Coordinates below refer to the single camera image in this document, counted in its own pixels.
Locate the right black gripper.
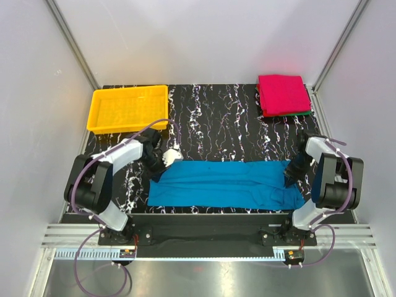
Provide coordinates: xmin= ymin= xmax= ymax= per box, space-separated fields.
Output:
xmin=283 ymin=152 xmax=314 ymax=189

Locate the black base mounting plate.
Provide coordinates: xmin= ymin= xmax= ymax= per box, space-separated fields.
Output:
xmin=98 ymin=213 xmax=317 ymax=258

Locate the slotted cable duct rail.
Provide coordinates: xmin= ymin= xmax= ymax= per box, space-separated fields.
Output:
xmin=54 ymin=249 xmax=306 ymax=261

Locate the folded green t shirt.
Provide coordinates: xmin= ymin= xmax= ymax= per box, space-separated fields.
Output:
xmin=287 ymin=111 xmax=311 ymax=116

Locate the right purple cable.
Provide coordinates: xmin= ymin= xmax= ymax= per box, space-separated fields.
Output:
xmin=284 ymin=139 xmax=355 ymax=267

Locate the yellow plastic tray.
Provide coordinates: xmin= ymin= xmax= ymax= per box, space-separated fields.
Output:
xmin=87 ymin=85 xmax=168 ymax=134

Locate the folded pink t shirt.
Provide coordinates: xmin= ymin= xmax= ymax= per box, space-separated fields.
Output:
xmin=258 ymin=74 xmax=311 ymax=117

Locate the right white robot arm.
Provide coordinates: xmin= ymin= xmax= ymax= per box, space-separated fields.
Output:
xmin=279 ymin=131 xmax=364 ymax=246

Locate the blue t shirt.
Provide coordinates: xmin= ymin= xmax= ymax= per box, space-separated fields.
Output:
xmin=147 ymin=161 xmax=304 ymax=210

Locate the folded red t shirt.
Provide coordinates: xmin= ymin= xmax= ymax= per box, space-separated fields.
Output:
xmin=256 ymin=84 xmax=269 ymax=117

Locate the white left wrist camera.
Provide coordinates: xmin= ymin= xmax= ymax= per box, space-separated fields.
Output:
xmin=162 ymin=148 xmax=184 ymax=168

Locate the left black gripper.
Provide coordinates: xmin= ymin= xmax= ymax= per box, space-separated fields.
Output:
xmin=138 ymin=153 xmax=171 ymax=183

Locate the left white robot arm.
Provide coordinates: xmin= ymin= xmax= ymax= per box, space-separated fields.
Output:
xmin=64 ymin=128 xmax=166 ymax=245

